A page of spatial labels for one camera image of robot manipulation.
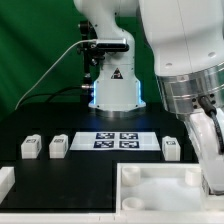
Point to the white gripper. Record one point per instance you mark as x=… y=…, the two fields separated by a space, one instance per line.
x=201 y=131

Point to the white square tabletop tray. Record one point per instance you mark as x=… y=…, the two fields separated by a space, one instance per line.
x=164 y=193

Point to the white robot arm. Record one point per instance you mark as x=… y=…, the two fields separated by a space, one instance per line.
x=187 y=40

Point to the white sheet with markers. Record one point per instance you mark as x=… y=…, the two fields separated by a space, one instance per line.
x=131 y=141

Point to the left white obstacle bar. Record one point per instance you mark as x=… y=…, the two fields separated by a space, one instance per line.
x=7 y=180

